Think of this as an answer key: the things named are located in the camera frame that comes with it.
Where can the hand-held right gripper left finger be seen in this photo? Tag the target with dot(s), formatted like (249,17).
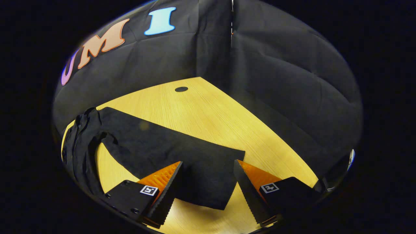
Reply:
(167,198)

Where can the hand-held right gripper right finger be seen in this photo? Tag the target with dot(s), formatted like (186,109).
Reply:
(248,195)

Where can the black button shirt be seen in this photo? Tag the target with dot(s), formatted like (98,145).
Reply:
(169,146)

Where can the black backdrop cloth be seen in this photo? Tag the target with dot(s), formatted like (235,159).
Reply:
(276,81)

